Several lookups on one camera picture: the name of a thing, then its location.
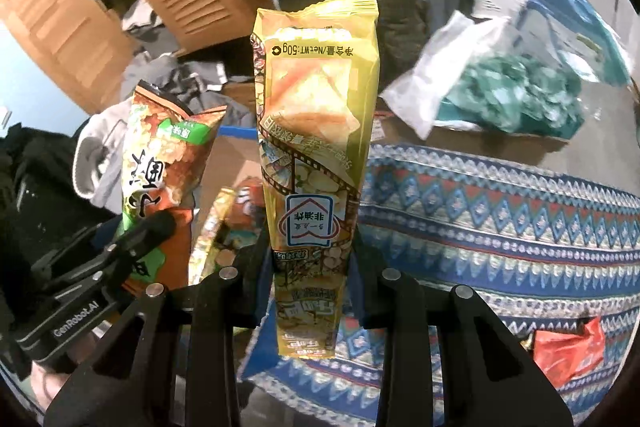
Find red orange snack bag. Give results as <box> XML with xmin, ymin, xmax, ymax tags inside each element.
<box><xmin>533</xmin><ymin>317</ymin><xmax>605</xmax><ymax>388</ymax></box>

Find orange popcorn snack bag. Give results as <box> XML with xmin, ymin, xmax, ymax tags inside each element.
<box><xmin>118</xmin><ymin>81</ymin><xmax>227</xmax><ymax>295</ymax></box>

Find long yellow snack pack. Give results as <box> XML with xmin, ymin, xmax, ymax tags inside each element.
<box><xmin>188</xmin><ymin>187</ymin><xmax>235</xmax><ymax>286</ymax></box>
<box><xmin>250</xmin><ymin>0</ymin><xmax>380</xmax><ymax>359</ymax></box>

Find french fries snack bag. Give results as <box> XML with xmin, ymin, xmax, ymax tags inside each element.
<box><xmin>226</xmin><ymin>176</ymin><xmax>266</xmax><ymax>251</ymax></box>

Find person's left hand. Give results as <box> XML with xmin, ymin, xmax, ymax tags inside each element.
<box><xmin>29</xmin><ymin>333</ymin><xmax>98</xmax><ymax>410</ymax></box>

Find blue patterned tablecloth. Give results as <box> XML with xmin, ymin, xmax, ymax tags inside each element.
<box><xmin>238</xmin><ymin>144</ymin><xmax>639</xmax><ymax>426</ymax></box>

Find blue cardboard box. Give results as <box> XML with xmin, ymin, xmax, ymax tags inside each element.
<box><xmin>192</xmin><ymin>126</ymin><xmax>260</xmax><ymax>245</ymax></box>

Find grey clothes pile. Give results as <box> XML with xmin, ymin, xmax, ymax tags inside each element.
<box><xmin>119</xmin><ymin>0</ymin><xmax>256</xmax><ymax>128</ymax></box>

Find teal checkered cloth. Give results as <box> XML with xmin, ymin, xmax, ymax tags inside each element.
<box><xmin>437</xmin><ymin>54</ymin><xmax>585</xmax><ymax>140</ymax></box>

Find blue white plastic bag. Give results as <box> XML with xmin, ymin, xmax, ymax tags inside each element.
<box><xmin>514</xmin><ymin>0</ymin><xmax>630</xmax><ymax>87</ymax></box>

